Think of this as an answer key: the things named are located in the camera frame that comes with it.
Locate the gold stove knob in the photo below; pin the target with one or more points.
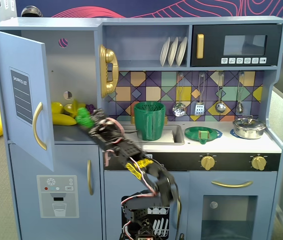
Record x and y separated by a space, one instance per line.
258 162
207 162

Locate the black toy microwave door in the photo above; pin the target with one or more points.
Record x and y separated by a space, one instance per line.
211 45

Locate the steel toy slotted spatula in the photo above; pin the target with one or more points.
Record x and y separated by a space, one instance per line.
199 109

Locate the white wall socket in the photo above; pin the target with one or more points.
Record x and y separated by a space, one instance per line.
9 4

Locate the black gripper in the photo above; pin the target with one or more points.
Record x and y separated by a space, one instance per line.
94 119

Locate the gold toy telephone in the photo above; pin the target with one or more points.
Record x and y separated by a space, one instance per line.
107 55

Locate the green round plate with knob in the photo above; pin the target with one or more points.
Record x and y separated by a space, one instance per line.
194 132

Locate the yellow toy lemon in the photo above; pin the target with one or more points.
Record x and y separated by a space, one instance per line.
57 108

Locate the yellow toy banana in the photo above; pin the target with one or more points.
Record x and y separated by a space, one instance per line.
62 120

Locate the steel toy pot with lid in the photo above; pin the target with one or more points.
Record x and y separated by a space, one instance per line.
249 128

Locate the yellow toy star fruit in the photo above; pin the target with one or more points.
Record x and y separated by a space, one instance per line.
72 108

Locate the purple toy grapes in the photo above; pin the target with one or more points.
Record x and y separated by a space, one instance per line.
90 108

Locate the steel toy skimmer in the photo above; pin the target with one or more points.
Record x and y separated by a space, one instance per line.
179 110

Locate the steel toy ladle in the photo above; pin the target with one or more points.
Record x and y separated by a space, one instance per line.
220 107

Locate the grey toy sink basin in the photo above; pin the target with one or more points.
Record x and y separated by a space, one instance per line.
177 136

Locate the steel toy spoon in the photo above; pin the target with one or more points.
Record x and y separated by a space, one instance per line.
240 107

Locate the green ribbed plastic cup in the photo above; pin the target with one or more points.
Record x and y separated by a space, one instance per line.
149 122

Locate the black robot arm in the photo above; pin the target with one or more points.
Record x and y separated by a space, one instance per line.
131 152

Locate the white toy plate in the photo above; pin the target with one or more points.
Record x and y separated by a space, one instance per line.
182 51
173 52
164 52

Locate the blue wooden toy kitchen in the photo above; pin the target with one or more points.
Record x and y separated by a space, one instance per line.
144 27

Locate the blue shopping list cabinet door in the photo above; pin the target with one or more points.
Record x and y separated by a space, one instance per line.
24 62

